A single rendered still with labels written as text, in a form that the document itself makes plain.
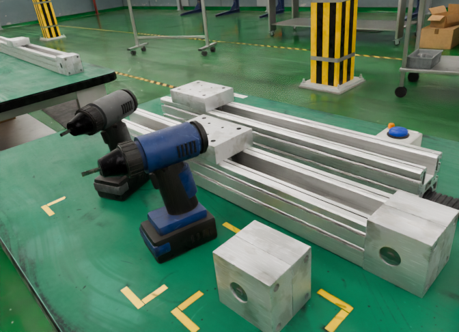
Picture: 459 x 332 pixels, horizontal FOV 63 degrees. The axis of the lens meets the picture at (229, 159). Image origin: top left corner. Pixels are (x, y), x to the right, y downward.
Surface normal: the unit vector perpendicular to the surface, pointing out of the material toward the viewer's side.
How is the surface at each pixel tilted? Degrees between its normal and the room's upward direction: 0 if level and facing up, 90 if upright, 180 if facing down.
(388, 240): 90
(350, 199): 90
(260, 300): 90
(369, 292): 0
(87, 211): 0
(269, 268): 0
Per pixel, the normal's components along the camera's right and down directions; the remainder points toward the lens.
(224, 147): 0.69, 0.27
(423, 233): -0.10, -0.88
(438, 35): -0.69, 0.37
